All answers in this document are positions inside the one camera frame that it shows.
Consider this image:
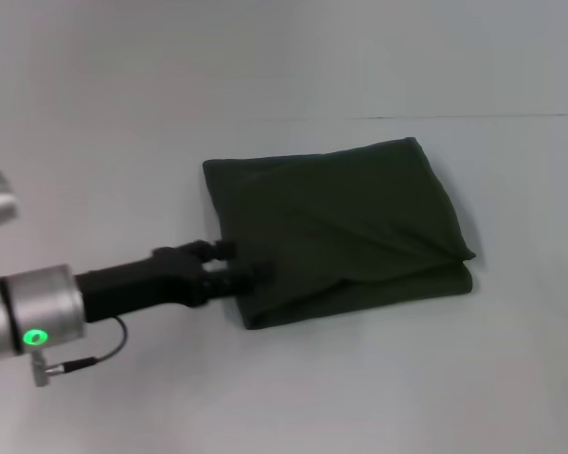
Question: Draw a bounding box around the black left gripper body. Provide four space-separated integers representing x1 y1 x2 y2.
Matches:
73 243 209 325

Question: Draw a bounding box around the dark green FREE print t-shirt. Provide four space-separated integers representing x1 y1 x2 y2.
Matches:
202 135 478 332

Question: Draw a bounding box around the dark red left gripper cable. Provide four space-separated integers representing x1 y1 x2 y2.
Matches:
30 314 130 389

